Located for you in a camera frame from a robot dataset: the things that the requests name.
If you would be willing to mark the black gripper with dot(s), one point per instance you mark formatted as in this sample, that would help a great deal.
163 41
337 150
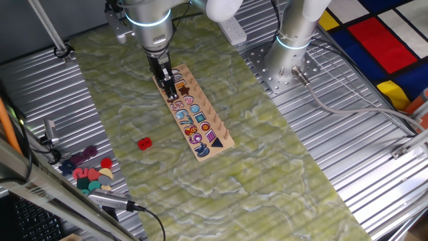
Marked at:
160 67

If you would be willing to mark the red number eight piece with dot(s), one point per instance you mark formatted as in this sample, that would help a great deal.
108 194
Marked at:
144 143

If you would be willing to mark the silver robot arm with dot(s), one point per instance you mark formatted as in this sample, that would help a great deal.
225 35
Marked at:
152 30

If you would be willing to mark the wooden shape puzzle board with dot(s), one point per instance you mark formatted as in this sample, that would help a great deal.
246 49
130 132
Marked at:
209 100

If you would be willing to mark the cream shape piece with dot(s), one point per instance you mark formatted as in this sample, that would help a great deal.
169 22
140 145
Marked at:
106 188

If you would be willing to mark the brown star piece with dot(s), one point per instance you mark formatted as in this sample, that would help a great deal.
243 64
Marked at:
184 90

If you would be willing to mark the dark triangle piece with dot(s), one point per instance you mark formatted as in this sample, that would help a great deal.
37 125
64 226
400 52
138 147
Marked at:
216 143

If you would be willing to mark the white power strip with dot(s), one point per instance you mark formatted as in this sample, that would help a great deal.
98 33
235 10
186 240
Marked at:
234 31

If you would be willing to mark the red circle piece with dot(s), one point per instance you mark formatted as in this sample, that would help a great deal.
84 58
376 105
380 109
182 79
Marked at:
106 163

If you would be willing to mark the purple number six piece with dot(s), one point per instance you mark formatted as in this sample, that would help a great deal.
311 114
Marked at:
90 151

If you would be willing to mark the cream semicircle piece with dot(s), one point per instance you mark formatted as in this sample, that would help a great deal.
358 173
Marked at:
107 172

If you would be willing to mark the grey oval piece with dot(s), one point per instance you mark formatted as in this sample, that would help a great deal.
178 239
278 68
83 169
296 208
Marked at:
104 180

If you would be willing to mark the red heart piece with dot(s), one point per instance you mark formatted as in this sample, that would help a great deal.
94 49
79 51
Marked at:
93 174

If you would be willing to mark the purple square piece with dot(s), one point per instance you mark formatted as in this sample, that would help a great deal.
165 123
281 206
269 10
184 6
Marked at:
77 159

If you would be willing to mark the teal circle piece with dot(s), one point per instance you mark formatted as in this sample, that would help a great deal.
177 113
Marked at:
94 185

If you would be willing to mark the green marble pattern mat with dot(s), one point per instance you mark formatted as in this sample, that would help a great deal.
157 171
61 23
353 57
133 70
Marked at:
217 201

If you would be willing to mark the pink number two piece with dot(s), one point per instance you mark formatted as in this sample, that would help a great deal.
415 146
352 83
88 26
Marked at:
80 173

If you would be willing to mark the dark green square piece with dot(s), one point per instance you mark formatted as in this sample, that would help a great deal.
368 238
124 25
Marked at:
82 183

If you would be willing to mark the navy number piece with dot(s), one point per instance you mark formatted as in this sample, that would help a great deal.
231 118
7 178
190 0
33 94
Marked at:
66 167

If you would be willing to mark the aluminium pole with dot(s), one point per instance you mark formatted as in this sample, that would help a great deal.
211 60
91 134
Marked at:
50 30

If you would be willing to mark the teal number six piece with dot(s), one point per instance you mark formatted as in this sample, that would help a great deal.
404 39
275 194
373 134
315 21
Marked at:
85 191

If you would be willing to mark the orange tube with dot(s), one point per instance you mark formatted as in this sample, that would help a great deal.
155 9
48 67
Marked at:
7 127

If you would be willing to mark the black keyboard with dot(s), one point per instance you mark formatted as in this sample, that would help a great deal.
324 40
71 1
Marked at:
33 221

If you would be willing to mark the colour block cloth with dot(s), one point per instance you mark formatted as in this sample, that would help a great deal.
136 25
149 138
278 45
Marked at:
381 43

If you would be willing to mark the orange plastic case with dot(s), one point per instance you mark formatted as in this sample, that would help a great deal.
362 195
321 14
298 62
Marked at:
418 103

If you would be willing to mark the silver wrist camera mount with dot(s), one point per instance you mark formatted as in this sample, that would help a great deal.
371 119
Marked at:
117 26

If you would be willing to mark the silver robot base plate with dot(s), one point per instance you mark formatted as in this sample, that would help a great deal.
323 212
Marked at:
277 83

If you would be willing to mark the ribbed silver camera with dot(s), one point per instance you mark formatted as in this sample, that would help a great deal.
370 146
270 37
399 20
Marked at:
110 199

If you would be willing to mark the small silver clamped camera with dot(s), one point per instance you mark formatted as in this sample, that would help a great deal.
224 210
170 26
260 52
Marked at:
50 131

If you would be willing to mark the grey metal frame bar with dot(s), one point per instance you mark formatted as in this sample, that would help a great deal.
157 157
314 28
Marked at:
50 194

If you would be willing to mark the aluminium profile with bracket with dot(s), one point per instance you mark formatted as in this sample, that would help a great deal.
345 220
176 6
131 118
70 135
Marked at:
414 142

